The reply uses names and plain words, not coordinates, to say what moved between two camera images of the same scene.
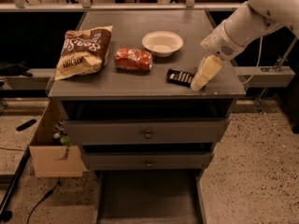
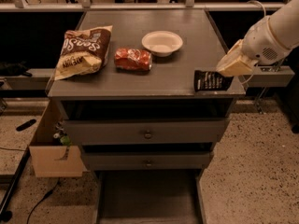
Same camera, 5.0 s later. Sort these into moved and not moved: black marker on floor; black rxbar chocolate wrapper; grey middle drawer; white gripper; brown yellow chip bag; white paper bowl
Moved: black rxbar chocolate wrapper; white gripper
Not moved: grey middle drawer; white paper bowl; brown yellow chip bag; black marker on floor
